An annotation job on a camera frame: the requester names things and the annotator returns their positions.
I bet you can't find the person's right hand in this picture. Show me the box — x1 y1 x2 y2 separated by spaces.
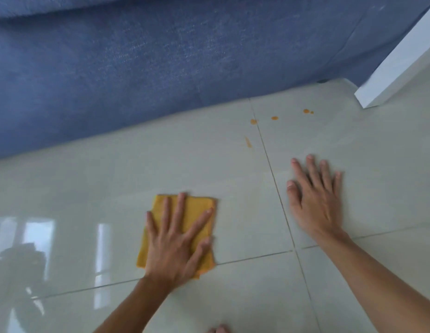
286 154 351 245

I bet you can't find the yellow cleaning cloth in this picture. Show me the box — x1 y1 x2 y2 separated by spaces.
136 194 217 279

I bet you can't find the person's left forearm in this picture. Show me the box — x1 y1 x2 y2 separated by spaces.
93 273 178 333

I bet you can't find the person's left hand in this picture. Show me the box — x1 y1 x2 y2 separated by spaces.
144 192 215 289

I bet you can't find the person's right forearm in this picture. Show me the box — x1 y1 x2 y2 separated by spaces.
317 231 430 333

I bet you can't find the white furniture panel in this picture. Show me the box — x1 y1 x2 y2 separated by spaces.
354 0 430 109

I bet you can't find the blue fabric sofa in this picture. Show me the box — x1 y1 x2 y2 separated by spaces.
0 0 430 160

